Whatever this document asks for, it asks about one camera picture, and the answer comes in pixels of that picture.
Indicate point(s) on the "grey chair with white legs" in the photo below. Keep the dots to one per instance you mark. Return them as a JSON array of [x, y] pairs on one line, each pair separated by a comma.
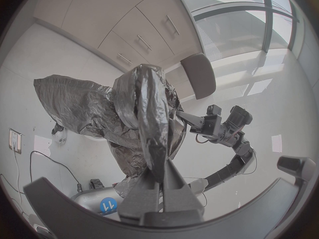
[[199, 76]]

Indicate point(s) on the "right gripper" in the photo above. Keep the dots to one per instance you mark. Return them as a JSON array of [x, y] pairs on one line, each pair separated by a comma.
[[213, 126]]

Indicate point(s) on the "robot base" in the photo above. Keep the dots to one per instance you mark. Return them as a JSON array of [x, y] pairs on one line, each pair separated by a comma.
[[87, 200]]

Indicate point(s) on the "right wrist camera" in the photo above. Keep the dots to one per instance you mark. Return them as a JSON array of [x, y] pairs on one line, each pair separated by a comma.
[[213, 109]]

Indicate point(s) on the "crumpled black plastic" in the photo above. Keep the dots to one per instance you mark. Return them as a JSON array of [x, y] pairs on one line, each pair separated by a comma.
[[56, 129]]

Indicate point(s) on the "black plastic bag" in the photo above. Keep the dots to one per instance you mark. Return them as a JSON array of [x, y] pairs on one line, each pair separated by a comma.
[[87, 108]]

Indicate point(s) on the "window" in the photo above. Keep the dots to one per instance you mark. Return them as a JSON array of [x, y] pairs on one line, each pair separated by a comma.
[[236, 21]]

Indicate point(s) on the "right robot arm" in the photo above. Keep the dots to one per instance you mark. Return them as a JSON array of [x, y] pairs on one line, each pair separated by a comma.
[[241, 153]]

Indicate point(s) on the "beige cabinet with drawers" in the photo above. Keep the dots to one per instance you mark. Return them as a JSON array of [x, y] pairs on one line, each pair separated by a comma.
[[112, 14]]

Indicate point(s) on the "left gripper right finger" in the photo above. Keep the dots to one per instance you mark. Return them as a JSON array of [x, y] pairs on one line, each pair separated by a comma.
[[179, 195]]

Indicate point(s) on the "clear printed wrapper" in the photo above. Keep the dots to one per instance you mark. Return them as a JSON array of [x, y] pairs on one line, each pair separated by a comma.
[[61, 138]]

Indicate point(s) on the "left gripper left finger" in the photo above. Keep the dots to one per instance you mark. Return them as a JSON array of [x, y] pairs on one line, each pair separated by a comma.
[[142, 198]]

